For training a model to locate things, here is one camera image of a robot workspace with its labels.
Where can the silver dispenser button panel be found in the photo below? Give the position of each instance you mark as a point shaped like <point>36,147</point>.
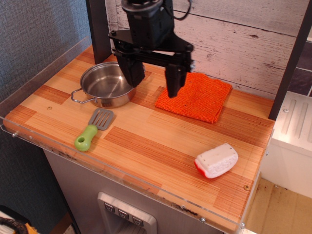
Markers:
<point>122,218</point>

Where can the clear acrylic table guard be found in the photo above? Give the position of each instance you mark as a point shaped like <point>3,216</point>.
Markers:
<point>146,148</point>

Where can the dark frame post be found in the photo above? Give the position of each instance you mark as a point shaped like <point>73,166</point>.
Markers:
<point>292,62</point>
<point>99,29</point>

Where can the orange knitted cloth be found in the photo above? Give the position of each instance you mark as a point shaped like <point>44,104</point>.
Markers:
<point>201,98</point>

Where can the dark right frame post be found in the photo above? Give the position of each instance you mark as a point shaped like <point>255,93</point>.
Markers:
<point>292,62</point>

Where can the yellow black object bottom left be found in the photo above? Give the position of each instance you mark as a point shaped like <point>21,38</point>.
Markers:
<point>12,226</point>

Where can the dark left frame post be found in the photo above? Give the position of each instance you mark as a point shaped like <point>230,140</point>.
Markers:
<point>99,29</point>

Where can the white toy sink unit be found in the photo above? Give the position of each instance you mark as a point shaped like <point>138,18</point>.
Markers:
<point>288,158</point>

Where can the grey toy fridge cabinet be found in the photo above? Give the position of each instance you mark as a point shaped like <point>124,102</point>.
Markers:
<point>81,186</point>

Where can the white red apple slice toy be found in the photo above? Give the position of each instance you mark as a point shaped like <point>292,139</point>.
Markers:
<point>216,161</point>

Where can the green handled grey spatula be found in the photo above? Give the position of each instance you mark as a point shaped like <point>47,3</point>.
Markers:
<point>100,120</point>

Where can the stainless steel pot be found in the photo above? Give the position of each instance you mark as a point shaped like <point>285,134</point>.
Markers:
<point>105,86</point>

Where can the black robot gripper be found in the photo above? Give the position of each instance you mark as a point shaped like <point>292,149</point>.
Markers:
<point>151,39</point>

